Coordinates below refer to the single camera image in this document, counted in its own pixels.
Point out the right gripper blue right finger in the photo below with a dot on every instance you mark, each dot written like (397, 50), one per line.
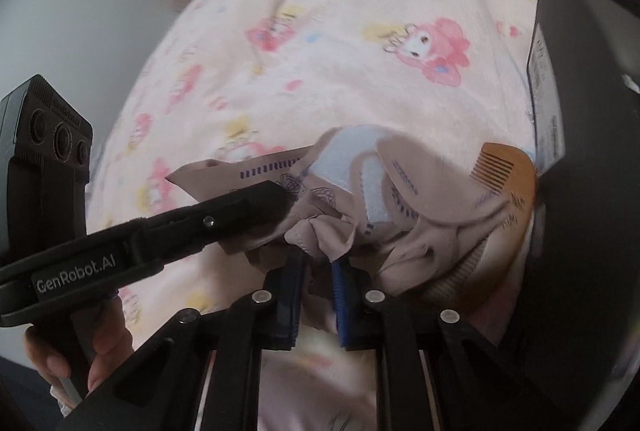
(350, 284)

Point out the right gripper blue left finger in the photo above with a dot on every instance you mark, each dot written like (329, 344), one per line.
(288, 283)

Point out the beige patterned cloth garment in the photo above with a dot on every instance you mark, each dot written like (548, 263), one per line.
(410, 218)

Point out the brown wooden comb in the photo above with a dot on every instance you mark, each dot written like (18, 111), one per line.
(507, 171)

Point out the person's left hand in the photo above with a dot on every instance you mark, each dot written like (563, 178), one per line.
(112, 342)

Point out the black cardboard storage box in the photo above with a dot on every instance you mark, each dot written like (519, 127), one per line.
(579, 295)

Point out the pink cartoon print blanket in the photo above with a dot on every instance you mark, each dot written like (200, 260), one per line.
(235, 80)

